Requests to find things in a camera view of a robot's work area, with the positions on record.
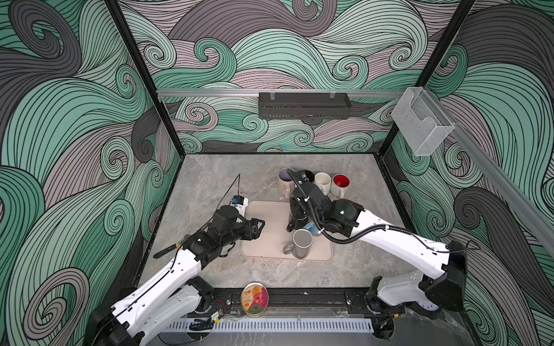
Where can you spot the round colourful tin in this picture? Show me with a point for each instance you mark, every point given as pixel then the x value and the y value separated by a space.
pixel 254 299

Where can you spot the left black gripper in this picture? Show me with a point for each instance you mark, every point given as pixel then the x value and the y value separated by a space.
pixel 250 226

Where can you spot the white slotted cable duct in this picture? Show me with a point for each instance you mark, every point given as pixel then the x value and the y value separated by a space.
pixel 261 325

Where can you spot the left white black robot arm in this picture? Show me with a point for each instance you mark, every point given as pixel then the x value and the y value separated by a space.
pixel 176 290

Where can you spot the cream mug red inside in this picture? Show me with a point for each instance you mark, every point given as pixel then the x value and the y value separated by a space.
pixel 339 186

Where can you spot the pink upside-down mug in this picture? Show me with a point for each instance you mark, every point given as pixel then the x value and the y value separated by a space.
pixel 285 183

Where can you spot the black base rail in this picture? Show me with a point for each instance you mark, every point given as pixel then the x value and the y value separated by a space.
pixel 362 301

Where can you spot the small green black tool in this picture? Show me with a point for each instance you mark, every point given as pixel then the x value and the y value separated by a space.
pixel 166 251

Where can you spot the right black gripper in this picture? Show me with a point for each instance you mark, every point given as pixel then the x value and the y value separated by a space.
pixel 294 203

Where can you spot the grey upside-down mug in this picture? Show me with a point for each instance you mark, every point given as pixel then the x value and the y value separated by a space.
pixel 300 244

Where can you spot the aluminium rail right wall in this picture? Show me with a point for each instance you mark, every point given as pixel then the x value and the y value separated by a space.
pixel 508 156

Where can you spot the black wall shelf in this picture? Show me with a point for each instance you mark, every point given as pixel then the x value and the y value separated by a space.
pixel 303 105

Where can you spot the beige rectangular tray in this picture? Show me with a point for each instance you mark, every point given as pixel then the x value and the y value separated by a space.
pixel 274 236

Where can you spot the clear acrylic wall holder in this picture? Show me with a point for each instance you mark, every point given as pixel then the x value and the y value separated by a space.
pixel 422 120

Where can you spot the black mug white base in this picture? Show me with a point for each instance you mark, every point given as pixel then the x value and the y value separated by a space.
pixel 307 176

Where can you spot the black speckled upside-down mug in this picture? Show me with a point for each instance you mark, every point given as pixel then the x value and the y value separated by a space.
pixel 295 224

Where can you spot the blue glazed upside-down mug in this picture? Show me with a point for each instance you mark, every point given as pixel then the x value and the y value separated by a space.
pixel 313 229

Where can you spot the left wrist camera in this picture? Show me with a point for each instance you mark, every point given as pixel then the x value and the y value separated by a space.
pixel 240 203

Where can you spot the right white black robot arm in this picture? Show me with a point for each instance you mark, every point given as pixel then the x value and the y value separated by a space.
pixel 440 275

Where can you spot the black round wall clock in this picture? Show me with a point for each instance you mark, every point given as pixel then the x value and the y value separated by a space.
pixel 427 309

